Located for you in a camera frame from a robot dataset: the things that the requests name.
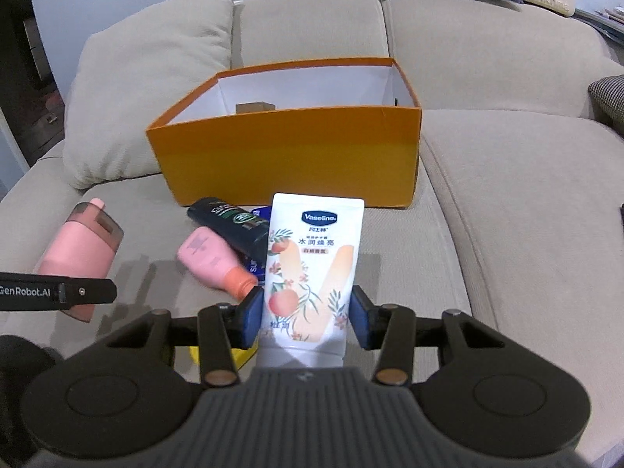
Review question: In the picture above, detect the pink lotion bottle orange cap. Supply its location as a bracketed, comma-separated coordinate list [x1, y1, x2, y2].
[177, 226, 258, 301]

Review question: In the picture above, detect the pink water bottle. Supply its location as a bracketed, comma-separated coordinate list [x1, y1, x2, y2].
[34, 196, 125, 323]

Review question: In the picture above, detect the white Vaseline lotion tube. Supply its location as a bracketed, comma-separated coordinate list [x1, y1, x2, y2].
[256, 193, 365, 369]

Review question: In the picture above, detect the blue Super Deer box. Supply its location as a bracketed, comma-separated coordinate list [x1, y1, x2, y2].
[245, 206, 272, 284]

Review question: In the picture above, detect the dark blue shampoo bottle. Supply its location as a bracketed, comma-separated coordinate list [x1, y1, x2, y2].
[187, 198, 270, 257]

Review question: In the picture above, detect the orange cardboard box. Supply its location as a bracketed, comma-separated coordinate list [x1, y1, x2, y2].
[146, 57, 422, 208]

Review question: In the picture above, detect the beige throw pillow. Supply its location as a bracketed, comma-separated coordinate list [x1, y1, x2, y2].
[62, 0, 234, 189]

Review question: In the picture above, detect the dark checkered cushion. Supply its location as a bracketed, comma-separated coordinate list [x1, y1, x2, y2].
[588, 74, 624, 135]

